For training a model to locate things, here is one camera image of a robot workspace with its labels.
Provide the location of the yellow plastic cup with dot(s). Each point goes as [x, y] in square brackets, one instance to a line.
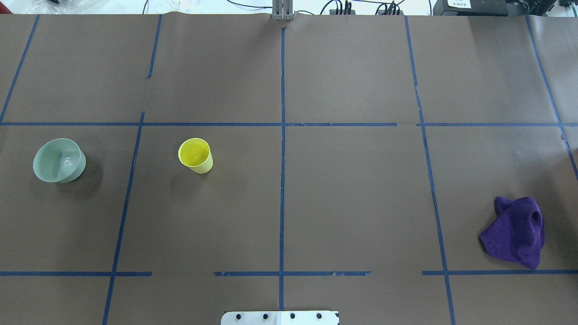
[195, 154]

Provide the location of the pale green ceramic bowl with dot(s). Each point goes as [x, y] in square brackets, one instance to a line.
[59, 161]

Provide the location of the purple crumpled cloth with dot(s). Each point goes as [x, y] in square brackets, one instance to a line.
[517, 235]

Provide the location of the black box on desk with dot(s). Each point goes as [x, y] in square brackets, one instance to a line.
[497, 8]

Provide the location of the white camera stand base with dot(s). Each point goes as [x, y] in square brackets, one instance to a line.
[322, 317]

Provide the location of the grey aluminium frame post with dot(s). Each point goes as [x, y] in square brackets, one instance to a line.
[282, 10]

